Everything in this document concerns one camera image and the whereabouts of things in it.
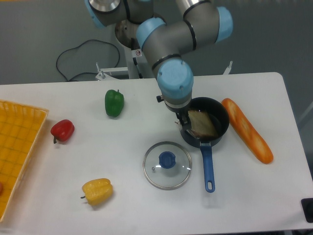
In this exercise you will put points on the bagged toast slice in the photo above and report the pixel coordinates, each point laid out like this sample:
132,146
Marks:
201,125

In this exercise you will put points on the dark pot blue handle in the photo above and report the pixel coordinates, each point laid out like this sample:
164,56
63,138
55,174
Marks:
220,119

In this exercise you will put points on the glass lid blue knob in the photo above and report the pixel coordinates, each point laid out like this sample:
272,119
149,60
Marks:
167,165

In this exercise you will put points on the black box at table corner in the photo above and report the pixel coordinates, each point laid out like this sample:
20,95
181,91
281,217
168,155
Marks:
307,206

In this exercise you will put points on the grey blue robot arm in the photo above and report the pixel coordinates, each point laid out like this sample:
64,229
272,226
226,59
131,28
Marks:
164,44

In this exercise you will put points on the yellow bell pepper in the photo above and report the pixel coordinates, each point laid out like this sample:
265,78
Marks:
97,191

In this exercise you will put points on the orange baguette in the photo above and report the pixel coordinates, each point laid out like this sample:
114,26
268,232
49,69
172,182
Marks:
248,134

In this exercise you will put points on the green bell pepper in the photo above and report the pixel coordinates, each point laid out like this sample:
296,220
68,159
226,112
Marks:
114,103

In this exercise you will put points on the yellow woven basket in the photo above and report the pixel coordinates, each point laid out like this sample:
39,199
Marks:
20,126

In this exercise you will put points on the red bell pepper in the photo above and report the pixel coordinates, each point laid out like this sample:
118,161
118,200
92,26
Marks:
62,131

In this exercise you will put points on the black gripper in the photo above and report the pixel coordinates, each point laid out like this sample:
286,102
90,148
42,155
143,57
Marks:
179,109

